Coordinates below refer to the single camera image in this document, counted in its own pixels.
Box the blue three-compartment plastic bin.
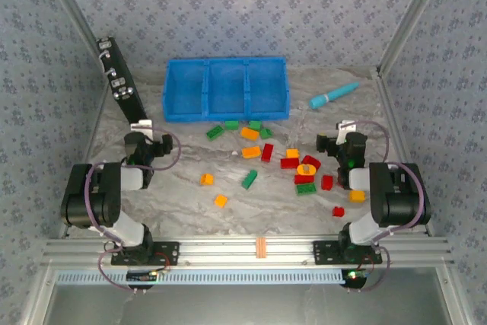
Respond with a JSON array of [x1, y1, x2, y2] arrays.
[[162, 57, 291, 124]]

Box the teal marker pen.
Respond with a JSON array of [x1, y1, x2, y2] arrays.
[[308, 81, 361, 110]]

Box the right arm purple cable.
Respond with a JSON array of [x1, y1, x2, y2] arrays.
[[352, 119, 429, 294]]

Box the black panel with switches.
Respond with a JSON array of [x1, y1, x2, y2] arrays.
[[96, 37, 150, 125]]

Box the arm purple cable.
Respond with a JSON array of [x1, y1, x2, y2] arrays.
[[86, 128, 182, 294], [352, 119, 429, 294]]

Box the small circuit board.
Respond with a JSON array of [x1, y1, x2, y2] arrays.
[[126, 269, 159, 291], [341, 269, 368, 291]]

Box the red curved lego brick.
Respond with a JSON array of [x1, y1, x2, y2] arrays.
[[301, 155, 322, 172]]

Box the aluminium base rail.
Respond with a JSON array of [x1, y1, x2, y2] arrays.
[[40, 236, 456, 267]]

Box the slotted grey cable duct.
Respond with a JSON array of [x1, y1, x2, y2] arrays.
[[55, 268, 353, 286]]

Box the orange tape strips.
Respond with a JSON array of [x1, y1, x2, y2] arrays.
[[255, 237, 269, 260]]

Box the aluminium frame leg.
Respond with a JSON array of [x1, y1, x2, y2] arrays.
[[435, 263, 475, 325], [21, 266, 58, 325]]

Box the aluminium corner post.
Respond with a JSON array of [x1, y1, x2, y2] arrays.
[[375, 0, 454, 77], [37, 0, 111, 75]]

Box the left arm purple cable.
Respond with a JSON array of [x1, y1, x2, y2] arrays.
[[86, 128, 182, 294]]

